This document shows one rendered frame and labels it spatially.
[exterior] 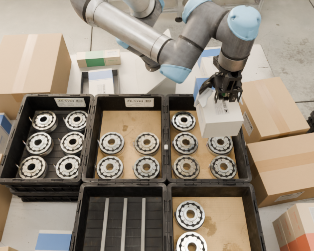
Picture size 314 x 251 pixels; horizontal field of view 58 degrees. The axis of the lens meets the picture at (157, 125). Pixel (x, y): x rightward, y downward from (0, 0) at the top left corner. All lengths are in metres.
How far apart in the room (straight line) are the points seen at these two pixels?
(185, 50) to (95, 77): 0.82
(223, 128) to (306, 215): 0.40
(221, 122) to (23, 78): 0.93
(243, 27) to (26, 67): 1.07
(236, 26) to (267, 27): 2.57
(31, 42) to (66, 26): 1.62
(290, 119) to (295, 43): 1.89
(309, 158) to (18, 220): 1.18
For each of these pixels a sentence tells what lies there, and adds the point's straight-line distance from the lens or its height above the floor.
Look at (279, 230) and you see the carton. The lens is 1.23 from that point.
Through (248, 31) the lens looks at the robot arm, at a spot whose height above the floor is 1.44.
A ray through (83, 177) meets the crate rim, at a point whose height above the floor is 0.93.
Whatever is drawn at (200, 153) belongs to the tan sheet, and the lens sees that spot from 1.17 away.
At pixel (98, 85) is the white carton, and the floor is 0.79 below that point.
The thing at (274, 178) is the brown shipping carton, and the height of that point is 0.86.
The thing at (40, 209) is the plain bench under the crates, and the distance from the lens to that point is 1.30.
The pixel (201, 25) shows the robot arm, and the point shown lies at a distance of 0.74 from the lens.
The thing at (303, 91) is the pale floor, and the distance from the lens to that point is 2.74.
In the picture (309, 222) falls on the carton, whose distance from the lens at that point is 1.08.
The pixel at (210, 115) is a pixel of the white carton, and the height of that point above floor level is 1.13.
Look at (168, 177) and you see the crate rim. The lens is 1.01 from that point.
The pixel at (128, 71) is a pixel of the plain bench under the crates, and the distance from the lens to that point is 1.62.
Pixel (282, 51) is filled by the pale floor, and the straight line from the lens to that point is 3.03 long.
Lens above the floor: 1.86
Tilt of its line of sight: 57 degrees down
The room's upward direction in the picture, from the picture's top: straight up
